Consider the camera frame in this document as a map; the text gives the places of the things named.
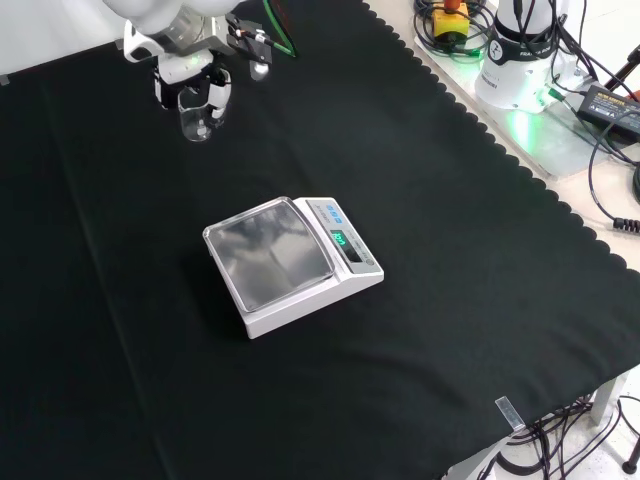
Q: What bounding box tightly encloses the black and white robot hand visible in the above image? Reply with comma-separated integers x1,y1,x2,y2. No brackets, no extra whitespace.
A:
151,48,234,132

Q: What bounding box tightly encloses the small clear glass beaker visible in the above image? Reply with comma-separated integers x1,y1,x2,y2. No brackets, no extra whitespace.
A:
176,88,217,145

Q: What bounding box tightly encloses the white electronic balance steel pan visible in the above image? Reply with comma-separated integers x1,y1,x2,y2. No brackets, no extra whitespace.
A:
202,195,386,341

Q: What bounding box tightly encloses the black bench cloth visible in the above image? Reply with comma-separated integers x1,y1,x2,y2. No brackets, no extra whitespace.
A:
0,0,640,480

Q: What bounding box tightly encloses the yellow stop button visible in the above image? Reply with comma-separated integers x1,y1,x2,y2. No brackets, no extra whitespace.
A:
432,0,471,40

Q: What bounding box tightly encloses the pale base board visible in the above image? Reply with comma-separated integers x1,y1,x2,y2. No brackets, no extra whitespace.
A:
412,0,640,179

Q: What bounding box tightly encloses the black power adapter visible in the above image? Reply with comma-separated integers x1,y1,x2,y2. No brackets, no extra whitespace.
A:
575,83,640,140

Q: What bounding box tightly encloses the black tripod leg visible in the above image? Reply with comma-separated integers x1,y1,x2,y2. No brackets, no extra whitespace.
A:
598,43,640,92

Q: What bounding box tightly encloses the white table leg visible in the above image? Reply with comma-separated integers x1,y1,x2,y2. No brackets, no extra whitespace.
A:
591,373,628,427

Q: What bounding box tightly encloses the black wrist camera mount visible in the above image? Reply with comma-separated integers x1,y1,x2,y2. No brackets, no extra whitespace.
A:
223,12,275,82

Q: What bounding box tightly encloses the green cable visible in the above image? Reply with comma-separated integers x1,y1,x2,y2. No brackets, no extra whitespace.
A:
262,0,300,59

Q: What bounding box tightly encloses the black adapter cable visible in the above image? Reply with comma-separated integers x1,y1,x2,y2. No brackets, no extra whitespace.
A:
586,130,640,232

